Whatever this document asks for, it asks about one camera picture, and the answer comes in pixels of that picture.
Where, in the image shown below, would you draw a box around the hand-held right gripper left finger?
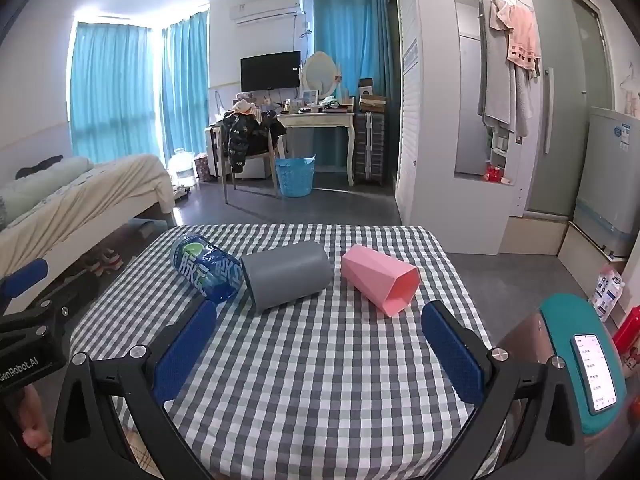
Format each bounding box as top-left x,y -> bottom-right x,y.
49,299 -> 219,480

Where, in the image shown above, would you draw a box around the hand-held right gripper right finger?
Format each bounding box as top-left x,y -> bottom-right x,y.
421,301 -> 594,480

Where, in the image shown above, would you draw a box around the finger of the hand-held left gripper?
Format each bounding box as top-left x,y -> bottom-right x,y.
0,269 -> 101,342
0,259 -> 50,306

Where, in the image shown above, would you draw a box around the pink faceted cup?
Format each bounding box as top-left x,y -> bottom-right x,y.
341,244 -> 421,319

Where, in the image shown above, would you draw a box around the grey cup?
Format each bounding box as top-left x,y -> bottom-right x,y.
240,240 -> 334,315

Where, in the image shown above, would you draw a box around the person's left hand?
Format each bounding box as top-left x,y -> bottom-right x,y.
20,389 -> 54,459

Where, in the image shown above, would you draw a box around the shoes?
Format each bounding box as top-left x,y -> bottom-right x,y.
80,252 -> 124,277

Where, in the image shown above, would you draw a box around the blue plastic drink bottle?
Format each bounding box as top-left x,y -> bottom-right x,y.
170,234 -> 246,306

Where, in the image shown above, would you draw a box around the bed with beige blanket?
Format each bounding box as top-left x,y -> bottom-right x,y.
0,154 -> 177,292

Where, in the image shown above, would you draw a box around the pale green pillow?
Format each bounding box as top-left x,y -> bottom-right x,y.
0,156 -> 95,212

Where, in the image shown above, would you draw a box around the teal topped stool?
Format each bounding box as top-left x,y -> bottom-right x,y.
495,294 -> 630,441

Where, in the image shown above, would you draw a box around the grey checkered tablecloth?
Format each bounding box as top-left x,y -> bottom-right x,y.
69,224 -> 507,480

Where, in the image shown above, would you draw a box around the smartphone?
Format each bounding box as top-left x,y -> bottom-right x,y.
571,332 -> 619,416

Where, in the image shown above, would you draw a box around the clear water jug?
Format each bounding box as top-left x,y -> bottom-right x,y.
167,149 -> 197,189

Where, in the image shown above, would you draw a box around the white refill pouch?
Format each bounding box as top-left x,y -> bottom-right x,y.
590,265 -> 629,322

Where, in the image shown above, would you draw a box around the red container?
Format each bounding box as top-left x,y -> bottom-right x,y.
612,305 -> 640,362

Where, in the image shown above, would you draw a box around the silver suitcase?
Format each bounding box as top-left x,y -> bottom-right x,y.
204,125 -> 226,181

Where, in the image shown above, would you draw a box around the wide blue window curtain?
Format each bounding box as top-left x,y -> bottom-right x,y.
70,22 -> 164,166

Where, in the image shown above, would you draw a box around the blue laundry basket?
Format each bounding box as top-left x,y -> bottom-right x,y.
275,154 -> 317,199

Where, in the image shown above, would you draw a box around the wooden chair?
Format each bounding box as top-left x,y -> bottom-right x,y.
220,125 -> 289,205

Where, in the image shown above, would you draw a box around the white wardrobe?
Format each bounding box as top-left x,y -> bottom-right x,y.
392,0 -> 532,257

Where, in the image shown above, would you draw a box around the dark suitcase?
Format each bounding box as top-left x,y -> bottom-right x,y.
354,111 -> 386,184

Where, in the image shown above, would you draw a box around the black jacket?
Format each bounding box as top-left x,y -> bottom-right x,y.
221,110 -> 287,175

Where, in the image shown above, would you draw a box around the white household appliance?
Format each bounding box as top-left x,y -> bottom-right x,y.
572,106 -> 640,262

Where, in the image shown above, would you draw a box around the narrow blue window curtain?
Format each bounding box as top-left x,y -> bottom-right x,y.
161,10 -> 210,162

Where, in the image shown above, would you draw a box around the white dressing table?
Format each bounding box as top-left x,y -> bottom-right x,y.
276,110 -> 357,189

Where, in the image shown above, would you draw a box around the grey towel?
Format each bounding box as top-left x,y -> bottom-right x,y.
477,0 -> 532,139

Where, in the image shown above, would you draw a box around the black television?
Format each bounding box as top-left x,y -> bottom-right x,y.
240,51 -> 302,92

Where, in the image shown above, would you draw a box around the paper notice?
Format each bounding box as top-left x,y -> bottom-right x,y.
402,37 -> 420,76

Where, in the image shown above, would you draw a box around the oval vanity mirror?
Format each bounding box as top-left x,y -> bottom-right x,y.
300,51 -> 341,99

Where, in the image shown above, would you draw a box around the pink towel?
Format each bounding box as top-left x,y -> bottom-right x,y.
506,2 -> 542,79

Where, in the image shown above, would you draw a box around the frosted glass door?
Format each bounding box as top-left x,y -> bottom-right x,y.
520,0 -> 617,219

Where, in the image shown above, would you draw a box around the tall teal curtain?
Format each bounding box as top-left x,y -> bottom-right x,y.
312,0 -> 404,172

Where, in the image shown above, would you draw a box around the white air conditioner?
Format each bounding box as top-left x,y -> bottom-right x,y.
229,2 -> 306,25

